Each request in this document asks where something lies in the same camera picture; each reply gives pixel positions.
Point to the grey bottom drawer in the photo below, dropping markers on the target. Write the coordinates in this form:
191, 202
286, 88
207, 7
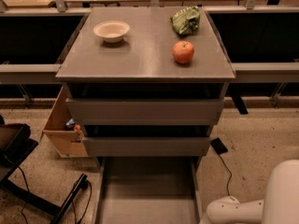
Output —
147, 190

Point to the grey drawer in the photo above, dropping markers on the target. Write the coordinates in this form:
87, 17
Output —
147, 190
145, 112
146, 146

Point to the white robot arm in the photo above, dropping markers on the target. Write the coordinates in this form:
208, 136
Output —
280, 204

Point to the grey middle drawer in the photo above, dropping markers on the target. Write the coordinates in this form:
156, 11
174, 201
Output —
146, 146

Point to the grey drawer cabinet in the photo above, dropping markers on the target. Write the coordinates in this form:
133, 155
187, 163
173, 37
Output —
141, 66

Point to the grey top drawer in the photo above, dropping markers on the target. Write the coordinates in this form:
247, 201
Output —
145, 112

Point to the black power adapter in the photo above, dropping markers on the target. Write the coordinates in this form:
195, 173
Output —
218, 146

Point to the red apple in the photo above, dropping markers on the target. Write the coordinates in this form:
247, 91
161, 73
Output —
183, 52

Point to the orange item in box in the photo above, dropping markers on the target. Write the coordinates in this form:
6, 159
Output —
77, 128

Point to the cardboard box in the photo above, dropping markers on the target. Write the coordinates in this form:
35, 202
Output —
66, 141

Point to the blue item in box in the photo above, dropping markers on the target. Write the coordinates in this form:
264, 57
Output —
70, 124

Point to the green crumpled chip bag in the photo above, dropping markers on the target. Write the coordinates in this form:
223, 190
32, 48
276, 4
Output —
186, 21

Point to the white bowl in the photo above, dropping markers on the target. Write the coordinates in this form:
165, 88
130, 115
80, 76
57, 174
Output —
111, 31

